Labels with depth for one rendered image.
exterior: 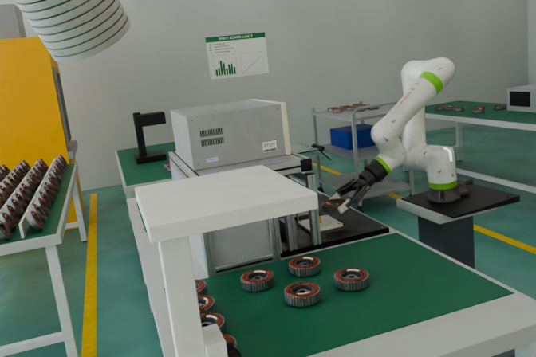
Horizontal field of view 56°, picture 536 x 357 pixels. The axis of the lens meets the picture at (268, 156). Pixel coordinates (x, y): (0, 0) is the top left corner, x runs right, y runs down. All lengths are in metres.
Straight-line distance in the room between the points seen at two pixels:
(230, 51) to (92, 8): 6.54
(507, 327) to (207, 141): 1.13
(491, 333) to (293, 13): 6.77
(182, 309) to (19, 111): 4.47
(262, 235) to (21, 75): 3.93
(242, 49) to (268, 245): 5.81
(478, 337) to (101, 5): 1.16
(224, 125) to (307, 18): 6.10
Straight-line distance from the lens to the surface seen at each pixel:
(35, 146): 5.45
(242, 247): 1.86
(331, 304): 1.58
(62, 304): 2.91
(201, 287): 1.70
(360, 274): 1.69
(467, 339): 1.43
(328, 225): 2.14
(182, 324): 1.13
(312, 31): 7.92
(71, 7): 0.95
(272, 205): 1.02
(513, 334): 1.48
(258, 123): 1.92
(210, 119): 1.87
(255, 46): 7.58
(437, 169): 2.41
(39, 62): 5.40
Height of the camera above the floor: 1.49
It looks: 11 degrees down
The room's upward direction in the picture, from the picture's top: 6 degrees counter-clockwise
